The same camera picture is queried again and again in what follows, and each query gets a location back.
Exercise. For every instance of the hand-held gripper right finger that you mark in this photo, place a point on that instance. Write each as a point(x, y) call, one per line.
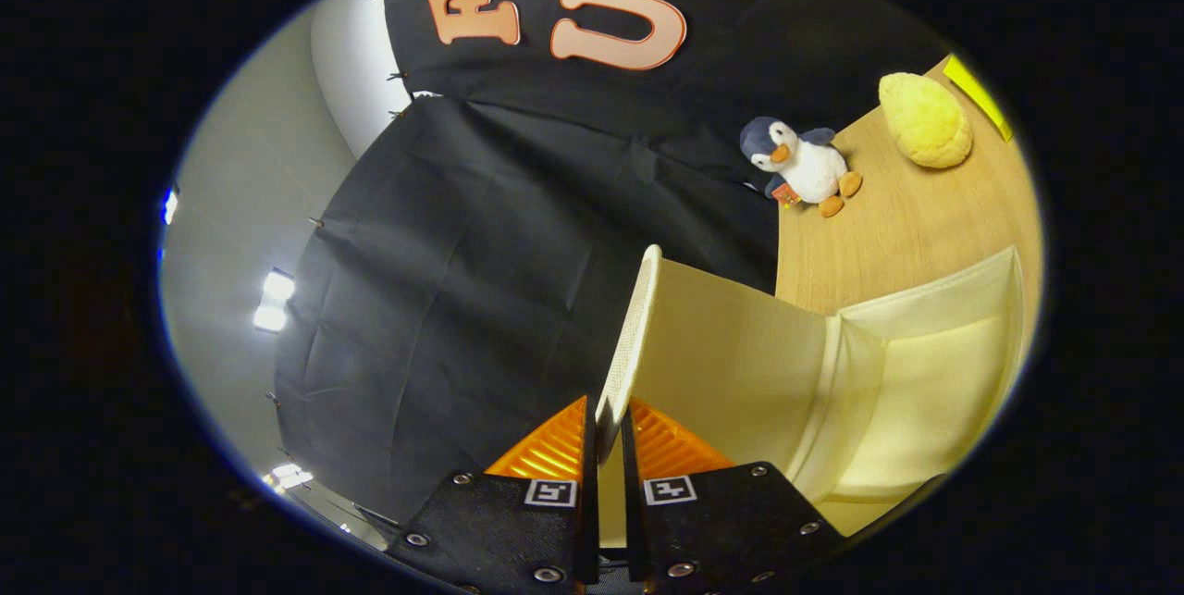
point(633, 521)

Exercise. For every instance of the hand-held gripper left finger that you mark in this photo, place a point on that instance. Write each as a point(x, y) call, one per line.
point(590, 502)

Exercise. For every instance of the cream fabric storage box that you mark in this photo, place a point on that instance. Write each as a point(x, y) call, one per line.
point(740, 354)

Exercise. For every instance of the black backdrop cloth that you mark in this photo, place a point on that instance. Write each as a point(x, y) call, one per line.
point(509, 253)

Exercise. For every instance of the ceiling light panel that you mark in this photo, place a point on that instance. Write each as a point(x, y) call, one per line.
point(290, 476)
point(274, 301)

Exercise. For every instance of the penguin plush toy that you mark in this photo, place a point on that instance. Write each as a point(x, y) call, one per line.
point(814, 169)

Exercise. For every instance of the yellow plush ball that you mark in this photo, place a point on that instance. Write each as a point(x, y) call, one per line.
point(925, 123)

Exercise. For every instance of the yellow book red circle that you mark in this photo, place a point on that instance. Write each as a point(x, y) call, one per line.
point(976, 95)

